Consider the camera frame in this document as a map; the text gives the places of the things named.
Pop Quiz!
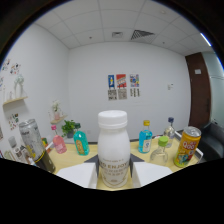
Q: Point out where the white milk bottle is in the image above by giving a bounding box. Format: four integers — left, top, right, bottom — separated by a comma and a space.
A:
97, 110, 131, 189

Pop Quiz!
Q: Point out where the green cap clear bottle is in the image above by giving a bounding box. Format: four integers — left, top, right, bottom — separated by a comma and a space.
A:
148, 135, 170, 167

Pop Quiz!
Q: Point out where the teal bottle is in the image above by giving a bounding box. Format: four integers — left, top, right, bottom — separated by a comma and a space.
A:
73, 129, 91, 157

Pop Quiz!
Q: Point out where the small blue yellow cap bottle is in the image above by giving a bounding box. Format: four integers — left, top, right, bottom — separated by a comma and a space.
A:
138, 119, 153, 154

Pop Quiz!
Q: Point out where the pink bottle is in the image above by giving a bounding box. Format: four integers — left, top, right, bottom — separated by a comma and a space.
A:
50, 124, 68, 155

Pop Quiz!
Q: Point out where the yellow drink can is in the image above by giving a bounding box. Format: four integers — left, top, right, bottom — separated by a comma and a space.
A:
173, 126, 202, 169

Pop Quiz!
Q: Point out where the blue cap clear bottle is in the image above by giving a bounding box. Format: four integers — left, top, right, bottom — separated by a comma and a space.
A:
163, 116, 176, 149

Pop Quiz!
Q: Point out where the green potted plant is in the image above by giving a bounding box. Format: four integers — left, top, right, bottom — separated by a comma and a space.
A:
61, 119, 82, 139

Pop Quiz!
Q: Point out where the silver black soda can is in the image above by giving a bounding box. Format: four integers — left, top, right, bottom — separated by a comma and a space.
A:
18, 118, 57, 174

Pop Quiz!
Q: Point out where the white flower vase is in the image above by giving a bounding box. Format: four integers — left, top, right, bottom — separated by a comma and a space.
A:
50, 99, 62, 121

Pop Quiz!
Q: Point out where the black chair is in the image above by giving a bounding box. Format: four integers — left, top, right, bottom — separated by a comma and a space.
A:
196, 121, 224, 163

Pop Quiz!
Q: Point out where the brown door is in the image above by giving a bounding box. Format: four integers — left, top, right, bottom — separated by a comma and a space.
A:
185, 52, 212, 131

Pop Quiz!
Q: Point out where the dark ceiling air vent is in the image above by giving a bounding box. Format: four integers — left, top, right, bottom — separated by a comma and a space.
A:
130, 29, 156, 41

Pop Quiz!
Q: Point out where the multicolour wall poster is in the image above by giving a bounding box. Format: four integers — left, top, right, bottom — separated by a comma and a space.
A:
129, 73, 140, 88

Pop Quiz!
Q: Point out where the red wall poster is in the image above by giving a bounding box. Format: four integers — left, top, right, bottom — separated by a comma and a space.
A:
116, 73, 127, 89

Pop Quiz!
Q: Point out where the wooden wall shelf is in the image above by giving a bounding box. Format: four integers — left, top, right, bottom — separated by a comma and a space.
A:
2, 96, 29, 107

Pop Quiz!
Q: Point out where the blue wall poster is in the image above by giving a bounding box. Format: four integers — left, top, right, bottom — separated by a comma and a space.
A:
107, 74, 116, 90

